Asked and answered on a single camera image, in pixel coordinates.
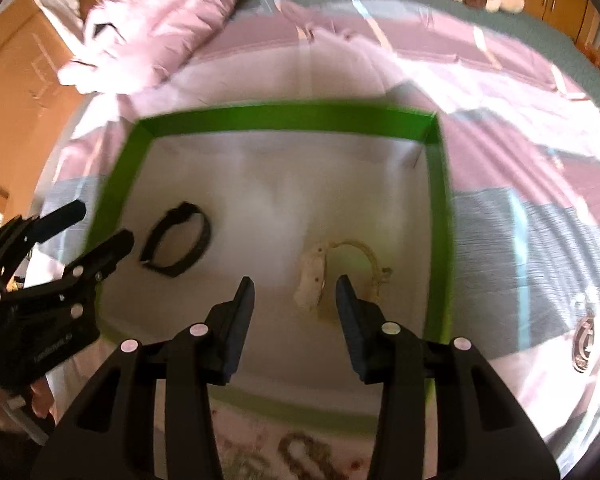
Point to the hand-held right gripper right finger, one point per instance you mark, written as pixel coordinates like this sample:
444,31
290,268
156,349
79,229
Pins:
352,325

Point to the white and grey tablecloth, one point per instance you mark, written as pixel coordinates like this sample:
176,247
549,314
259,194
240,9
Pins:
505,185

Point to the green cardboard box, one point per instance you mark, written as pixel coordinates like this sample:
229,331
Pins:
280,117

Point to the person's left hand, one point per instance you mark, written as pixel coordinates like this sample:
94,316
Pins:
39,400

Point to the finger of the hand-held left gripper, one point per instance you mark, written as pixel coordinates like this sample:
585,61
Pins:
60,220
110,252

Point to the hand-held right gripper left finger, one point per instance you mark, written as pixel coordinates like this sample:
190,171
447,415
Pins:
242,320

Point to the pink quilt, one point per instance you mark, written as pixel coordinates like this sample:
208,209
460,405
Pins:
155,20

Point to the wooden wardrobe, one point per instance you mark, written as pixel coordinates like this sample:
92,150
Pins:
15,85

